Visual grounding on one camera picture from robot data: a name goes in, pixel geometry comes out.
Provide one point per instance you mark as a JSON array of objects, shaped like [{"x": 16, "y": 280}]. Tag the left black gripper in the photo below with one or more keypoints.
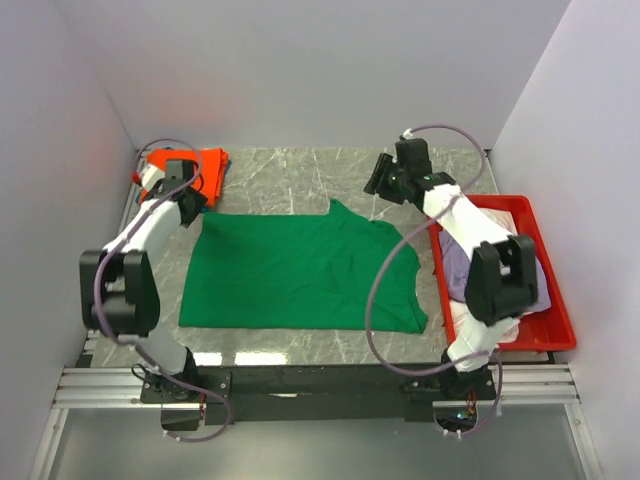
[{"x": 200, "y": 203}]

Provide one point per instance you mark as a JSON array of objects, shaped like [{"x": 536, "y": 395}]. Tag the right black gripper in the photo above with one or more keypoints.
[{"x": 377, "y": 183}]

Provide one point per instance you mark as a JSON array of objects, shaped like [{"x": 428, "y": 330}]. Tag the orange t shirt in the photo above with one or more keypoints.
[{"x": 214, "y": 167}]

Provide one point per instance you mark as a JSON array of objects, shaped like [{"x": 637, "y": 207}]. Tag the green t shirt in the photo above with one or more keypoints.
[{"x": 300, "y": 272}]

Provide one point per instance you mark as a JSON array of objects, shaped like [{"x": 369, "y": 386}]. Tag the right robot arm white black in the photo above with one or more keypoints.
[{"x": 501, "y": 282}]

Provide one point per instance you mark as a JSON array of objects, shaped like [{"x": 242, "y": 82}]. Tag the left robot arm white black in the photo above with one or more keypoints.
[{"x": 118, "y": 292}]

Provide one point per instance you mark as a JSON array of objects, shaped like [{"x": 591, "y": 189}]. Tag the lavender t shirt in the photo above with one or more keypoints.
[{"x": 543, "y": 300}]

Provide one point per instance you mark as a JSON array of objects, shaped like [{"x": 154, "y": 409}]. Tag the pale pink t shirt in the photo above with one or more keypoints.
[{"x": 459, "y": 310}]

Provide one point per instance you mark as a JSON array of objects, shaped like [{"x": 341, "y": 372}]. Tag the black base beam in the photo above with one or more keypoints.
[{"x": 309, "y": 392}]

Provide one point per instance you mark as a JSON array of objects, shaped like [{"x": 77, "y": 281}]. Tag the red plastic bin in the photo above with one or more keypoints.
[{"x": 547, "y": 331}]

